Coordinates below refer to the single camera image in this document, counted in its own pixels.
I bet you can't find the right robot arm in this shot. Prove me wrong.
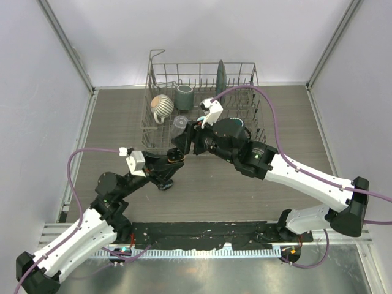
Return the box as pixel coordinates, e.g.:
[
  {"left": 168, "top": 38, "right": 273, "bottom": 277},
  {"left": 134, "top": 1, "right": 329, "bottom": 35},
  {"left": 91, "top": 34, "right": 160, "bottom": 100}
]
[{"left": 170, "top": 116, "right": 369, "bottom": 242}]

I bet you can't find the purple cable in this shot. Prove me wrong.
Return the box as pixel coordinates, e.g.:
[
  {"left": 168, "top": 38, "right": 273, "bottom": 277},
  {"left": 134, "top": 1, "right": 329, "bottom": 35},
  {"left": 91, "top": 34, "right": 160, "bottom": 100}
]
[
  {"left": 211, "top": 86, "right": 392, "bottom": 269},
  {"left": 14, "top": 147, "right": 154, "bottom": 294}
]

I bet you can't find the dark teal plate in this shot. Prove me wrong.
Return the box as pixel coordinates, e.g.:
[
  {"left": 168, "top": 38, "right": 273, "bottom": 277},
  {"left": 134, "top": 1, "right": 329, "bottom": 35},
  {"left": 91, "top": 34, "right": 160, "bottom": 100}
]
[{"left": 216, "top": 60, "right": 227, "bottom": 95}]

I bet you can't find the grey ceramic cup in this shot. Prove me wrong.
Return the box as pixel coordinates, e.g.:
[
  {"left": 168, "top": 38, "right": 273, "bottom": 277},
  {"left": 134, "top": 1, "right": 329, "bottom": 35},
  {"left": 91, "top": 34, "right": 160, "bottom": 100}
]
[{"left": 175, "top": 85, "right": 194, "bottom": 111}]

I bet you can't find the striped beige mug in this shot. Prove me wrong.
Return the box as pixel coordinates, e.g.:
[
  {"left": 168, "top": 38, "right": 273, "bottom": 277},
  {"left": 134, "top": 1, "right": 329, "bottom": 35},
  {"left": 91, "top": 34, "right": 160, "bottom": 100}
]
[{"left": 150, "top": 94, "right": 174, "bottom": 124}]

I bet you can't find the black earbud charging case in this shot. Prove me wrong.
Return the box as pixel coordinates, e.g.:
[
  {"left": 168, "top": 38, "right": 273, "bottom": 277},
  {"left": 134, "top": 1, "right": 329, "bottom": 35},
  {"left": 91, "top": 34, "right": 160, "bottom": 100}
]
[{"left": 157, "top": 180, "right": 173, "bottom": 191}]

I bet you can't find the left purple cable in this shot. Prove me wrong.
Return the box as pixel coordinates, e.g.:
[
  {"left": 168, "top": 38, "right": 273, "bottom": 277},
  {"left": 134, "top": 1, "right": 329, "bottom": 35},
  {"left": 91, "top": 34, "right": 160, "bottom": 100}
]
[{"left": 14, "top": 147, "right": 154, "bottom": 294}]

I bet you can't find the clear drinking glass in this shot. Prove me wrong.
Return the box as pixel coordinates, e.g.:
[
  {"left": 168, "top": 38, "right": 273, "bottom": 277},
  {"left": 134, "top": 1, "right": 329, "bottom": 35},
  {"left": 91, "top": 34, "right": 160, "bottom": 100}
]
[{"left": 170, "top": 115, "right": 189, "bottom": 140}]

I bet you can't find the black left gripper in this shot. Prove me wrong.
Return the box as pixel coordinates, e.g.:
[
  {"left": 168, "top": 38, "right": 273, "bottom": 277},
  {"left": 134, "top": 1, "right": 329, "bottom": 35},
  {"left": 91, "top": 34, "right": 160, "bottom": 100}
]
[{"left": 119, "top": 151, "right": 184, "bottom": 198}]

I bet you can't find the dark green mug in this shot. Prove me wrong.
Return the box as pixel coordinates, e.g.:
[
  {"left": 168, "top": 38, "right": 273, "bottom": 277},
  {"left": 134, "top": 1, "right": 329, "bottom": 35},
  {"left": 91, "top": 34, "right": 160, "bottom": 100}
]
[{"left": 231, "top": 117, "right": 252, "bottom": 139}]

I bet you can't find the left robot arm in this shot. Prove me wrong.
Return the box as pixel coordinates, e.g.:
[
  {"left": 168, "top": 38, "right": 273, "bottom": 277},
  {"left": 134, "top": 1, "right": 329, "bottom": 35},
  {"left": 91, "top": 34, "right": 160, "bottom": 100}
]
[{"left": 15, "top": 147, "right": 184, "bottom": 293}]

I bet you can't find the white slotted cable duct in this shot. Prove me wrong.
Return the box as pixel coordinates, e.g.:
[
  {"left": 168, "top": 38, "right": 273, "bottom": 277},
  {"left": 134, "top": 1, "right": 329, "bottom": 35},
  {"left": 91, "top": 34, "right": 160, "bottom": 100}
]
[{"left": 91, "top": 246, "right": 282, "bottom": 260}]

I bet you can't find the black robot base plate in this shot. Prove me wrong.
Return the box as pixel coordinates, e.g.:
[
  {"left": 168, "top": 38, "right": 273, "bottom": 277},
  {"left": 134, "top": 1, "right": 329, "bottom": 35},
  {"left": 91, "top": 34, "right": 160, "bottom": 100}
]
[{"left": 116, "top": 221, "right": 313, "bottom": 251}]

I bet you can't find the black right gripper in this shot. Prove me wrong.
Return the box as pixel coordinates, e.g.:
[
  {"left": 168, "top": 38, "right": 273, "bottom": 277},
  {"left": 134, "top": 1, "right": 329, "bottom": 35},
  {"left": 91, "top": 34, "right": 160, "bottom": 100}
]
[{"left": 171, "top": 116, "right": 236, "bottom": 165}]

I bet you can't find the grey wire dish rack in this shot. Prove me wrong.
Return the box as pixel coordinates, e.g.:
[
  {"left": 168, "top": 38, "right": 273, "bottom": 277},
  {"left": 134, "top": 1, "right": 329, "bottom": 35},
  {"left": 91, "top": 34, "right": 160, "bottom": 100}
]
[{"left": 141, "top": 49, "right": 266, "bottom": 153}]

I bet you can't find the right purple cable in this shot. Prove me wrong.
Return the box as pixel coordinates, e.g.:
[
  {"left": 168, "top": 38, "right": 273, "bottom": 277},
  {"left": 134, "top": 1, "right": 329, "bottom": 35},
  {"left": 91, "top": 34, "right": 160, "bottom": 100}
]
[{"left": 211, "top": 86, "right": 392, "bottom": 269}]

